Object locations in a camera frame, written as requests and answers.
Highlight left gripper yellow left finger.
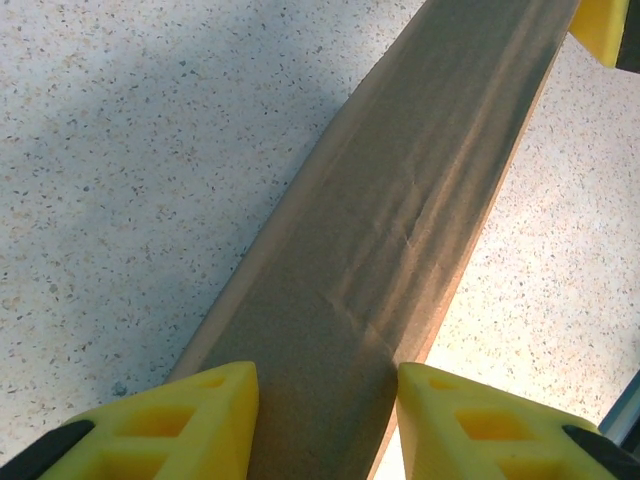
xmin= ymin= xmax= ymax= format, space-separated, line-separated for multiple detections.
xmin=0 ymin=360 xmax=261 ymax=480

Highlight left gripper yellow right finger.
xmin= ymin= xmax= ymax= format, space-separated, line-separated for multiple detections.
xmin=394 ymin=362 xmax=640 ymax=480

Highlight brown cardboard paper box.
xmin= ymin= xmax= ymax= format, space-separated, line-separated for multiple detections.
xmin=168 ymin=0 xmax=584 ymax=480

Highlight long aluminium mounting rail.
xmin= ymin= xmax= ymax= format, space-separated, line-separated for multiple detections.
xmin=597 ymin=374 xmax=640 ymax=451

